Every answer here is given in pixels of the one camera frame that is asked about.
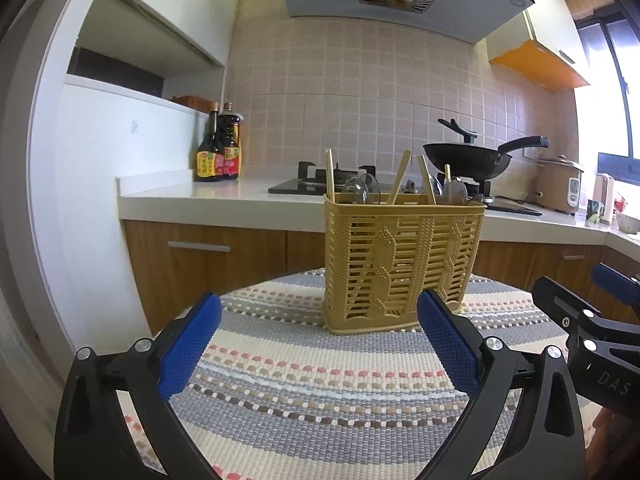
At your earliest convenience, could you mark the clear plastic spoon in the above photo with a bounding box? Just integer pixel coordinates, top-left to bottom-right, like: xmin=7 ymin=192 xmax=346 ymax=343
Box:
xmin=340 ymin=172 xmax=382 ymax=205

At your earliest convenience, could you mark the white kitchen countertop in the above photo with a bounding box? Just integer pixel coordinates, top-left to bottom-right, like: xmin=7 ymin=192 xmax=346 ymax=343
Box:
xmin=116 ymin=170 xmax=639 ymax=261

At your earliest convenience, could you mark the person's hand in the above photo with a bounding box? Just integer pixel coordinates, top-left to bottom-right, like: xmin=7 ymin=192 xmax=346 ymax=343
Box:
xmin=591 ymin=408 xmax=634 ymax=450

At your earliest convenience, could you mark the brown rice cooker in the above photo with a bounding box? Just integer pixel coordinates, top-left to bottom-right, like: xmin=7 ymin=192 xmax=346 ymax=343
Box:
xmin=535 ymin=155 xmax=582 ymax=216

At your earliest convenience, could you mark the black ladle spoon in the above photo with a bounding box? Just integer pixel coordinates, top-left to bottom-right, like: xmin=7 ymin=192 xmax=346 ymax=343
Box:
xmin=442 ymin=179 xmax=469 ymax=206

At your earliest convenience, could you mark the striped woven table mat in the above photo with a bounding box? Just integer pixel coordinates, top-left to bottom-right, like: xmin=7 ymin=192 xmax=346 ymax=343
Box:
xmin=117 ymin=266 xmax=597 ymax=480

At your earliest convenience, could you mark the black wok pan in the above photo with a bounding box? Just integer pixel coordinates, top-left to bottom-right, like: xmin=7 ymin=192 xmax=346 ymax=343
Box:
xmin=423 ymin=118 xmax=550 ymax=183

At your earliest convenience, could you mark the wooden base cabinet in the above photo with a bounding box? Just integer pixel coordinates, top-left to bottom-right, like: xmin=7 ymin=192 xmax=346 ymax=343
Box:
xmin=121 ymin=219 xmax=640 ymax=336

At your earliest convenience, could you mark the yellow plastic utensil basket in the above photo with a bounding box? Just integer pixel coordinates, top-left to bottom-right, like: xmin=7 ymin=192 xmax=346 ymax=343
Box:
xmin=322 ymin=194 xmax=486 ymax=335

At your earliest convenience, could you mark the wooden chopstick crossed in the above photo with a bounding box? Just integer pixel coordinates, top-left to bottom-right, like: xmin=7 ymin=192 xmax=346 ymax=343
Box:
xmin=386 ymin=150 xmax=411 ymax=205

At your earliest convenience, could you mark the wooden chopstick long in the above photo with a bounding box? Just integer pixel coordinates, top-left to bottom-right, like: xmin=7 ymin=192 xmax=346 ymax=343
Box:
xmin=326 ymin=148 xmax=335 ymax=202

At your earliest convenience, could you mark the black gas stove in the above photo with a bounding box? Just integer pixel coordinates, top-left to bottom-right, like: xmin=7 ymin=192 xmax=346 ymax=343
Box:
xmin=267 ymin=160 xmax=544 ymax=218

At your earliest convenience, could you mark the dark soy sauce bottle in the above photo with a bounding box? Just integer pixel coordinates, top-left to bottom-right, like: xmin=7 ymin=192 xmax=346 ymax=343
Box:
xmin=195 ymin=102 xmax=224 ymax=182

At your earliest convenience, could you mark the red-label sauce bottle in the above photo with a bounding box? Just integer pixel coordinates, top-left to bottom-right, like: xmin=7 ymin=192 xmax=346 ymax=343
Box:
xmin=218 ymin=102 xmax=244 ymax=180

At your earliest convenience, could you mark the silver cabinet handle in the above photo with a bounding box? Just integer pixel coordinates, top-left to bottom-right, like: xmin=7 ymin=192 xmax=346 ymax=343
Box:
xmin=167 ymin=240 xmax=231 ymax=254

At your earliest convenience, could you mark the orange wall cabinet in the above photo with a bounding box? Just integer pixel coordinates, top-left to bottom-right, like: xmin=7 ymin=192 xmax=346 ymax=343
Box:
xmin=486 ymin=9 xmax=590 ymax=93

